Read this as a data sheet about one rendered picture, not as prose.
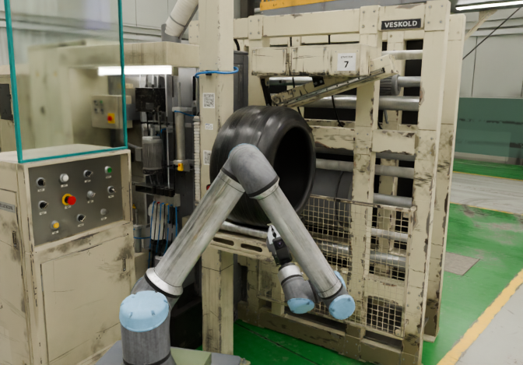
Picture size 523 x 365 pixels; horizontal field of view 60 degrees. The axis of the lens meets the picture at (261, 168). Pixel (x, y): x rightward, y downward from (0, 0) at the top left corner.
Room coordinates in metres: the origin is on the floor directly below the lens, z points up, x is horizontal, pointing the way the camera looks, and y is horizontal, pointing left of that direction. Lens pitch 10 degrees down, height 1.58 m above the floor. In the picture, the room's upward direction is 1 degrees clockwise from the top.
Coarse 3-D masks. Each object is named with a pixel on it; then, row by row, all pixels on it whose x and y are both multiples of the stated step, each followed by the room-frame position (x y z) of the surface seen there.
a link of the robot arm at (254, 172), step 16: (240, 160) 1.43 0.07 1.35; (256, 160) 1.42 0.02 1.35; (240, 176) 1.41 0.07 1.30; (256, 176) 1.38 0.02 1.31; (272, 176) 1.40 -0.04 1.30; (256, 192) 1.38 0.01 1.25; (272, 192) 1.40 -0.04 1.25; (272, 208) 1.40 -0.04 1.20; (288, 208) 1.42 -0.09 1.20; (288, 224) 1.40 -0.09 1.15; (288, 240) 1.42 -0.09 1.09; (304, 240) 1.41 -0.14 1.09; (304, 256) 1.41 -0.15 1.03; (320, 256) 1.43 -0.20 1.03; (320, 272) 1.42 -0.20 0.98; (320, 288) 1.43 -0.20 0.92; (336, 288) 1.43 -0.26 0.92; (336, 304) 1.41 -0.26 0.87; (352, 304) 1.42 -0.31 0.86
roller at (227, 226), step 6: (228, 222) 2.15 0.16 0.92; (222, 228) 2.15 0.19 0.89; (228, 228) 2.13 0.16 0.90; (234, 228) 2.11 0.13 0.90; (240, 228) 2.09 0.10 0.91; (246, 228) 2.08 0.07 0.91; (252, 228) 2.07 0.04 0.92; (258, 228) 2.06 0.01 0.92; (246, 234) 2.08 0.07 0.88; (252, 234) 2.06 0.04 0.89; (258, 234) 2.04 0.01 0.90; (264, 234) 2.02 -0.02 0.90
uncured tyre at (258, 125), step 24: (240, 120) 2.07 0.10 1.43; (264, 120) 2.02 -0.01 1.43; (288, 120) 2.08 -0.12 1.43; (216, 144) 2.04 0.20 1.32; (264, 144) 1.94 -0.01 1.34; (288, 144) 2.45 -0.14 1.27; (312, 144) 2.29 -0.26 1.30; (216, 168) 1.99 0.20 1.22; (288, 168) 2.45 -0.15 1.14; (312, 168) 2.30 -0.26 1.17; (288, 192) 2.39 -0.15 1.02; (240, 216) 2.02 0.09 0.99; (264, 216) 1.96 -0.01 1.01
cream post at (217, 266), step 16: (208, 0) 2.29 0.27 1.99; (224, 0) 2.29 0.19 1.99; (208, 16) 2.29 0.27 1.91; (224, 16) 2.29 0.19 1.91; (208, 32) 2.29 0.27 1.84; (224, 32) 2.29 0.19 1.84; (208, 48) 2.29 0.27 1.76; (224, 48) 2.29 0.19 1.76; (208, 64) 2.29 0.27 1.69; (224, 64) 2.29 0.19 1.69; (208, 80) 2.29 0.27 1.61; (224, 80) 2.29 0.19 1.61; (224, 96) 2.29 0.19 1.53; (208, 112) 2.29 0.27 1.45; (224, 112) 2.29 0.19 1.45; (208, 144) 2.29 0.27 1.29; (208, 176) 2.29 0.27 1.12; (208, 256) 2.29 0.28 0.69; (224, 256) 2.29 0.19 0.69; (208, 272) 2.30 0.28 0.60; (224, 272) 2.29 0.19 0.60; (208, 288) 2.30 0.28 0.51; (224, 288) 2.29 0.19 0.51; (208, 304) 2.30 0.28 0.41; (224, 304) 2.29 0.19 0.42; (208, 320) 2.30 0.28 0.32; (224, 320) 2.29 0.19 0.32; (208, 336) 2.30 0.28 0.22; (224, 336) 2.29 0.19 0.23; (224, 352) 2.29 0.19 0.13
